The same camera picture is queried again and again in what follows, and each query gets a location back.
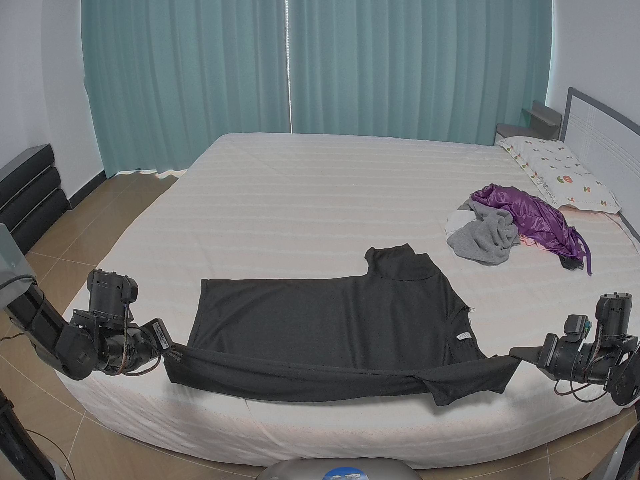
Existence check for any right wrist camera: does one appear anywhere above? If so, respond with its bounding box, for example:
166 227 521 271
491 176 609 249
564 314 592 341

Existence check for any grey garment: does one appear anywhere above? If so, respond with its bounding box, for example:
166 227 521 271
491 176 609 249
446 202 521 266

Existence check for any blue-green curtain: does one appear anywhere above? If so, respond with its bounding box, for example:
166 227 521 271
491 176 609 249
289 0 553 144
80 0 292 178

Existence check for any bed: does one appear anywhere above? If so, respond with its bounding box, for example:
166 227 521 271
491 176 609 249
52 87 640 469

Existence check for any black T-shirt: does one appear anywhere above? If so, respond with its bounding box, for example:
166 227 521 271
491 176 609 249
162 243 521 408

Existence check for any grey bedside table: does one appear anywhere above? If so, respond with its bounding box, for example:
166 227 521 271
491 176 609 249
495 100 564 144

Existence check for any purple satin garment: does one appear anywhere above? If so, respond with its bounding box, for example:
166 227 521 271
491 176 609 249
470 183 593 276

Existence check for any white printed pillow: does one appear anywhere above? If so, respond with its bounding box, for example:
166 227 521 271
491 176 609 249
497 135 622 214

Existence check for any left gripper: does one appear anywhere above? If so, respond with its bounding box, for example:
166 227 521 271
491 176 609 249
131 318 174 369

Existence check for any black chest of drawers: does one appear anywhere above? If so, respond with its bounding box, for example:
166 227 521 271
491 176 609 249
0 144 68 255

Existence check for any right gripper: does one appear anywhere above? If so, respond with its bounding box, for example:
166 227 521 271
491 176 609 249
536 333 576 380

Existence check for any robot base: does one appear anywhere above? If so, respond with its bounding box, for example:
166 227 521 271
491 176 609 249
255 458 418 480

